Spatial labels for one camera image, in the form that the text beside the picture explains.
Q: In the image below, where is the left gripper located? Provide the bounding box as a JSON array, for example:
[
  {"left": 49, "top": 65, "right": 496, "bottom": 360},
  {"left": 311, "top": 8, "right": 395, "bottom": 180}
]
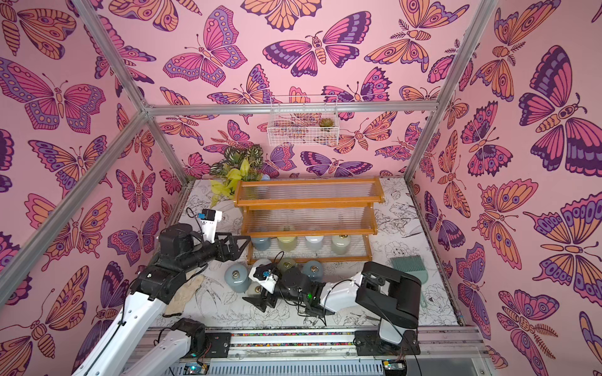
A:
[{"left": 180, "top": 231, "right": 251, "bottom": 275}]

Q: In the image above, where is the light blue tall canister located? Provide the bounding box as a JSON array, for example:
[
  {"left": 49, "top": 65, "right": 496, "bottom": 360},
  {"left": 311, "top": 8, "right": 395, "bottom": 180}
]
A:
[{"left": 224, "top": 263, "right": 251, "bottom": 294}]

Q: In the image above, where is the green tea canister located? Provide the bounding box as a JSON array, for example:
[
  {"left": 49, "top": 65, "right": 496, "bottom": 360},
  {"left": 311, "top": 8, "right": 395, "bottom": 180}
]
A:
[{"left": 277, "top": 258, "right": 296, "bottom": 274}]

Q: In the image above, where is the blue tea canister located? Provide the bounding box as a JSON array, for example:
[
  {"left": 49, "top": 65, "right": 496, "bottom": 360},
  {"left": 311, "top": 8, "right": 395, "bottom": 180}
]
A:
[{"left": 302, "top": 260, "right": 324, "bottom": 282}]

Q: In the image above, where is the cream tea canister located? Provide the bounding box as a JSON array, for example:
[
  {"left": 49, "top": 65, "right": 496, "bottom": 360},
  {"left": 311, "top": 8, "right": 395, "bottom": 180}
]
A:
[{"left": 246, "top": 282, "right": 263, "bottom": 297}]

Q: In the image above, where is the white tea canister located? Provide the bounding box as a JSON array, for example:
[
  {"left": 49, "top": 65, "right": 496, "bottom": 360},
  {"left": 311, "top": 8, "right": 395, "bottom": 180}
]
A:
[{"left": 252, "top": 258, "right": 272, "bottom": 267}]

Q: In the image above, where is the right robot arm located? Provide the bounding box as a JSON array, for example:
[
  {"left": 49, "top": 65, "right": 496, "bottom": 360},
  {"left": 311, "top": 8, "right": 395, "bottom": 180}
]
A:
[{"left": 243, "top": 262, "right": 422, "bottom": 349}]

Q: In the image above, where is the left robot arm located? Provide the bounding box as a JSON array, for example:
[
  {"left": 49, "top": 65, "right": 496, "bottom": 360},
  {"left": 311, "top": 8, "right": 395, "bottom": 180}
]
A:
[{"left": 74, "top": 221, "right": 251, "bottom": 375}]

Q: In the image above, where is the blue canister bottom shelf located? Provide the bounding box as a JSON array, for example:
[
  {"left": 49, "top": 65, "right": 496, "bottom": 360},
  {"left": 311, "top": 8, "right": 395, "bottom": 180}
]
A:
[{"left": 251, "top": 238, "right": 272, "bottom": 252}]

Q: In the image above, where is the yellow-green canister bottom shelf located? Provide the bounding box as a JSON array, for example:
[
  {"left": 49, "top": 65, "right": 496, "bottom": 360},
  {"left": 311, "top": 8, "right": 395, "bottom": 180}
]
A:
[{"left": 277, "top": 236, "right": 298, "bottom": 252}]

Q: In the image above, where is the wooden three-tier shelf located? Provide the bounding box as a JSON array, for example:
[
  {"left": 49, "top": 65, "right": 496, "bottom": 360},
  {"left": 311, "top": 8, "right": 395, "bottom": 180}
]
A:
[{"left": 234, "top": 178, "right": 385, "bottom": 263}]

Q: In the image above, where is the white canister bottom shelf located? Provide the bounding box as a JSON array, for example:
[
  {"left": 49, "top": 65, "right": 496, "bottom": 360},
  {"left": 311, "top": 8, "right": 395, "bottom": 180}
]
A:
[{"left": 305, "top": 236, "right": 325, "bottom": 252}]

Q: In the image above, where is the pale green canister bottom shelf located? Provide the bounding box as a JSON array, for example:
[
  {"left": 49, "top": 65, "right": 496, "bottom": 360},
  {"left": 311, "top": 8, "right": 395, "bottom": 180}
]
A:
[{"left": 331, "top": 235, "right": 351, "bottom": 255}]

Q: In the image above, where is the potted green leafy plant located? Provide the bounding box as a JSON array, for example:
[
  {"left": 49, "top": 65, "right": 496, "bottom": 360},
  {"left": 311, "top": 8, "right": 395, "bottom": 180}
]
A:
[{"left": 209, "top": 144, "right": 263, "bottom": 208}]

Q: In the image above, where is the beige work glove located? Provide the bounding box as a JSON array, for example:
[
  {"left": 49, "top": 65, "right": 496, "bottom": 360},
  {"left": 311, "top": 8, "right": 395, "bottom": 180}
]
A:
[{"left": 162, "top": 274, "right": 205, "bottom": 318}]

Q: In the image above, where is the green dustpan brush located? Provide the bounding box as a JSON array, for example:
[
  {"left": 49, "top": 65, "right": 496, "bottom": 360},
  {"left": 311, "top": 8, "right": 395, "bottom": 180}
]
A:
[{"left": 390, "top": 255, "right": 429, "bottom": 285}]

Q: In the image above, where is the small succulent in basket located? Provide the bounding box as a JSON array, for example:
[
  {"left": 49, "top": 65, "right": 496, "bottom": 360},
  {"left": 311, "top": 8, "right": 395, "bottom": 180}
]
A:
[{"left": 319, "top": 118, "right": 335, "bottom": 128}]

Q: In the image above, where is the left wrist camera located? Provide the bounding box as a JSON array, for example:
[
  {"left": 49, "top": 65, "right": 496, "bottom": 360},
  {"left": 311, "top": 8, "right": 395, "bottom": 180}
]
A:
[{"left": 196, "top": 209, "right": 223, "bottom": 243}]

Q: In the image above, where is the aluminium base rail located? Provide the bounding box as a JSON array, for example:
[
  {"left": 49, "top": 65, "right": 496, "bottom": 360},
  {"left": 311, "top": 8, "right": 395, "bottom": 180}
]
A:
[{"left": 125, "top": 327, "right": 498, "bottom": 375}]

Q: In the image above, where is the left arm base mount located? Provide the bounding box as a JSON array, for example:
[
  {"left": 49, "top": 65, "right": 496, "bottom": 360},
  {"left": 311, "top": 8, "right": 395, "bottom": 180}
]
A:
[{"left": 168, "top": 331, "right": 232, "bottom": 360}]

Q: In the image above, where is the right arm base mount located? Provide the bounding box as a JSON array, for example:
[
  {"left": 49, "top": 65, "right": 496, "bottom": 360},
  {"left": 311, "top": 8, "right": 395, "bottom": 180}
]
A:
[{"left": 353, "top": 330, "right": 421, "bottom": 356}]

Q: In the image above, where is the white wire basket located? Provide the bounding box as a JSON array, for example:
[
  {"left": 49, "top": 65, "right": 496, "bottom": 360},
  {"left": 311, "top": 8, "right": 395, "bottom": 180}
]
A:
[{"left": 266, "top": 94, "right": 340, "bottom": 147}]

